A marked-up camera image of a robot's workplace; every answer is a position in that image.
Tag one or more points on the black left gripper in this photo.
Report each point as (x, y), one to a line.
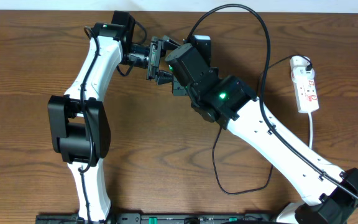
(152, 59)

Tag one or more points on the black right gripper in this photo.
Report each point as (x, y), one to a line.
(179, 90)

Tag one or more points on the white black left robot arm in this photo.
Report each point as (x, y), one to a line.
(78, 122)

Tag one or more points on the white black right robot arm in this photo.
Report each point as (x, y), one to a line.
(327, 192)

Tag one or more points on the white USB charger plug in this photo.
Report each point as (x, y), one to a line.
(301, 69)

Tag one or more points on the white power strip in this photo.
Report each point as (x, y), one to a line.
(305, 94)

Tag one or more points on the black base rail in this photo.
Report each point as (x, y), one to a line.
(136, 218)

